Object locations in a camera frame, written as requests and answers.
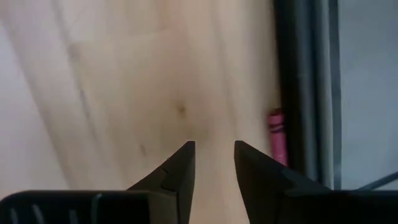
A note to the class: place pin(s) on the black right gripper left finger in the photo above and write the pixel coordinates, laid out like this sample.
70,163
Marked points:
168,186

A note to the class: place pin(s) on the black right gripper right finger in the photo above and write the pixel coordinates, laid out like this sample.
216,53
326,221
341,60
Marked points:
273,193

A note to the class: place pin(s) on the pink crayon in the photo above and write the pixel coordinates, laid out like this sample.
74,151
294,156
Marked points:
276,140

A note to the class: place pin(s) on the black aluminium table frame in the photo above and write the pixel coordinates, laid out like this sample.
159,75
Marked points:
295,77

